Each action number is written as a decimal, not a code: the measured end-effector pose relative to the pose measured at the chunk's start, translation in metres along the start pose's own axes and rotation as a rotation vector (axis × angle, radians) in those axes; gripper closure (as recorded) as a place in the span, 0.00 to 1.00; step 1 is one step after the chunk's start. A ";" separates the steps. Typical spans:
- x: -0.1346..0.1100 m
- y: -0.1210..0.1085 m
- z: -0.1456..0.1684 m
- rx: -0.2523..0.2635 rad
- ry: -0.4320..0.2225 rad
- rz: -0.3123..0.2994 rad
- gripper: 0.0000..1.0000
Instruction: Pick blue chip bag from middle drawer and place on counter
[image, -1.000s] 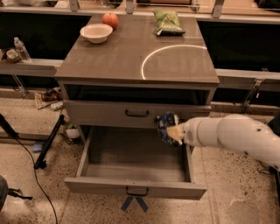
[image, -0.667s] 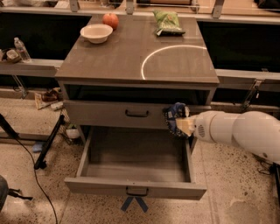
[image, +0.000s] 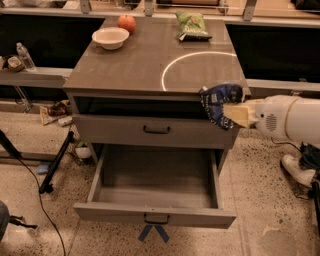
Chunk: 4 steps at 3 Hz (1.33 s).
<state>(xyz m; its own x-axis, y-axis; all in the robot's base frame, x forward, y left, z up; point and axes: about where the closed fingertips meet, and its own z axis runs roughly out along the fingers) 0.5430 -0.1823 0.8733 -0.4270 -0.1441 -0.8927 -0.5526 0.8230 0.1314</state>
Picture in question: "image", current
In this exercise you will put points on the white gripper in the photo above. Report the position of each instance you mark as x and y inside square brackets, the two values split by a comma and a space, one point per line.
[270, 115]

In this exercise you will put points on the blue chip bag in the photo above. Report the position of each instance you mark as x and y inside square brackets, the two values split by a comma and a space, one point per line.
[213, 99]

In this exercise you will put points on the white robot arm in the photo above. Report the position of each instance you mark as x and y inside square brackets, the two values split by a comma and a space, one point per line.
[303, 121]

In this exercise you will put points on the green chip bag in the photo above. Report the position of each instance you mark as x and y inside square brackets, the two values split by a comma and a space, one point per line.
[192, 26]

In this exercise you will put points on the grey drawer cabinet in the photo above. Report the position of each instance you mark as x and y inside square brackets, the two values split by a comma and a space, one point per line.
[154, 75]

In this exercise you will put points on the open grey lower drawer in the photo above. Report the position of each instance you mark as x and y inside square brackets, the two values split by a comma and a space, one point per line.
[156, 186]

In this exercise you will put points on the closed grey upper drawer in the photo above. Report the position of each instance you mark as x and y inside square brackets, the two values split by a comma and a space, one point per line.
[149, 131]

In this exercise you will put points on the white sneaker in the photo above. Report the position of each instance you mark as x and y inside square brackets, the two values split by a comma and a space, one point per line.
[300, 175]

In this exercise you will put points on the red apple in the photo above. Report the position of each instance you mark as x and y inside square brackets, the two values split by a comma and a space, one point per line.
[127, 22]

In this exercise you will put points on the white bowl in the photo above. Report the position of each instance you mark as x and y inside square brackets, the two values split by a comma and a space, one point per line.
[110, 38]

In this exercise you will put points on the small white plant pot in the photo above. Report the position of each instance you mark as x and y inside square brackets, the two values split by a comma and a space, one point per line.
[82, 151]

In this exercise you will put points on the crumpled snack wrapper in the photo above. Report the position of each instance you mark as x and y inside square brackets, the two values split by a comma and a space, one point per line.
[50, 114]

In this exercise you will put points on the black tripod leg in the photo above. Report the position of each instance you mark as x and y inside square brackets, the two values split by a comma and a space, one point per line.
[46, 187]

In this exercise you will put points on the clear plastic water bottle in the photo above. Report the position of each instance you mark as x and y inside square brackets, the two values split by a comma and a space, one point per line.
[25, 57]

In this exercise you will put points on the brown bowl on ledge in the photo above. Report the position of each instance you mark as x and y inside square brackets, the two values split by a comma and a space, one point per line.
[11, 63]

